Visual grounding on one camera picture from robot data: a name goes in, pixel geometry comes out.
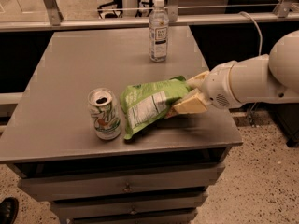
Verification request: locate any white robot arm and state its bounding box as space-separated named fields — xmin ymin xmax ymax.
xmin=167 ymin=31 xmax=299 ymax=118

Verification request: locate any clear plastic water bottle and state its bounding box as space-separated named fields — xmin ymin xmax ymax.
xmin=149 ymin=0 xmax=169 ymax=62

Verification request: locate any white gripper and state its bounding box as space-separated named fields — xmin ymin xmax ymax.
xmin=165 ymin=61 xmax=242 ymax=119

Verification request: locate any grey drawer cabinet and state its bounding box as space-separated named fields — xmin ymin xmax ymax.
xmin=0 ymin=25 xmax=244 ymax=224

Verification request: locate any top grey drawer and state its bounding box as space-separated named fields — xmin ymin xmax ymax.
xmin=19 ymin=162 xmax=225 ymax=202

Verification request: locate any black shoe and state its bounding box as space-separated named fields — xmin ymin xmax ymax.
xmin=0 ymin=197 xmax=19 ymax=224

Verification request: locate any black office chair base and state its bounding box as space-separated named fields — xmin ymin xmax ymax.
xmin=97 ymin=0 xmax=122 ymax=19

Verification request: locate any middle grey drawer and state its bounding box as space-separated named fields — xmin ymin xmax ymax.
xmin=51 ymin=191 xmax=207 ymax=218

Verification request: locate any bottom grey drawer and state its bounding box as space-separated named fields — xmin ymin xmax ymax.
xmin=72 ymin=208 xmax=197 ymax=224

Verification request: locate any white cable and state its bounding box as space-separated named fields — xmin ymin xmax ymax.
xmin=238 ymin=11 xmax=263 ymax=57

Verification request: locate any grey drawer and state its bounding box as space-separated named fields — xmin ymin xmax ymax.
xmin=19 ymin=162 xmax=225 ymax=202
xmin=72 ymin=208 xmax=197 ymax=224
xmin=51 ymin=191 xmax=207 ymax=218

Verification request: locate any green rice chip bag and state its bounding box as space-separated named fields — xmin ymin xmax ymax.
xmin=120 ymin=76 xmax=191 ymax=140

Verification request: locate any white green 7up can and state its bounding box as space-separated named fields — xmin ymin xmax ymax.
xmin=88 ymin=88 xmax=121 ymax=140

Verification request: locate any grey metal railing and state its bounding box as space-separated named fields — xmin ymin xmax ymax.
xmin=0 ymin=0 xmax=299 ymax=33

